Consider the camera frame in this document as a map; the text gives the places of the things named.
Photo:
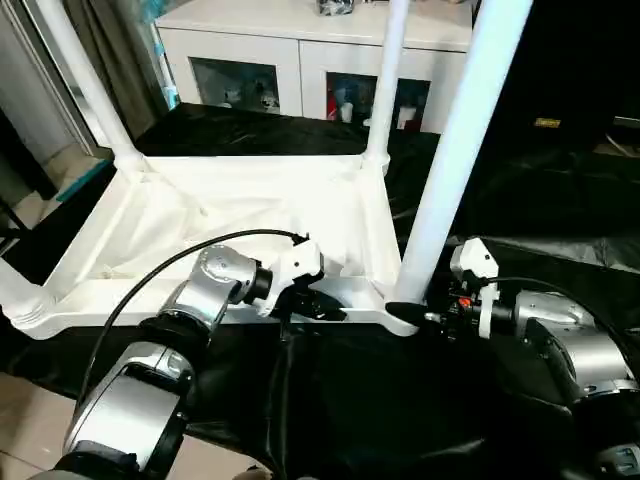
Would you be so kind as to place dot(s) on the black plastic mat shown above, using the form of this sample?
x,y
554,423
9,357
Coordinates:
x,y
400,400

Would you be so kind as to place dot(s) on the teal plastic frame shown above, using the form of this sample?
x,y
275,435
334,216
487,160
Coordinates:
x,y
82,182

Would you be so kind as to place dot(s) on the white glass-door cabinet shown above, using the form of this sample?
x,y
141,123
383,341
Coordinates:
x,y
240,45

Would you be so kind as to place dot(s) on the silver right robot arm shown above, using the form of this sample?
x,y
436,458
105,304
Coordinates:
x,y
585,350

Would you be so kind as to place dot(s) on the dark metal rail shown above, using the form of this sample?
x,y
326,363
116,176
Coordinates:
x,y
627,121

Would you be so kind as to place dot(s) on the white plastic table leg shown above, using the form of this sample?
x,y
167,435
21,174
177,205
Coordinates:
x,y
85,85
460,140
387,75
20,295

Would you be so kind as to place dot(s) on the dark crumpled object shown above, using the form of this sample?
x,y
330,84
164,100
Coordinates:
x,y
335,6

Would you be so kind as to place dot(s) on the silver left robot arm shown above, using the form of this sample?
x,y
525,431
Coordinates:
x,y
210,280

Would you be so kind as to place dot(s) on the grey-brown curtain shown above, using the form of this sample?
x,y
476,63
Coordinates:
x,y
120,65

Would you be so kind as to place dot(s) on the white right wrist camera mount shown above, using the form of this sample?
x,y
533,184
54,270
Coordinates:
x,y
475,255

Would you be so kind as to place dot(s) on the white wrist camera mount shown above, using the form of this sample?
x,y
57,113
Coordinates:
x,y
300,260
475,255

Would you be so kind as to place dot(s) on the light blue patterned strip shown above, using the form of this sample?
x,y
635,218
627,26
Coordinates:
x,y
167,75

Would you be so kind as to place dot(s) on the black box with yellow label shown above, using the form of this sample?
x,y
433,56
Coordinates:
x,y
560,60

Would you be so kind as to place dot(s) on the white plastic table top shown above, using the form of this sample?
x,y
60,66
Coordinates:
x,y
250,200

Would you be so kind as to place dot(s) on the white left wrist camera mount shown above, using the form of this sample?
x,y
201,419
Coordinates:
x,y
300,260

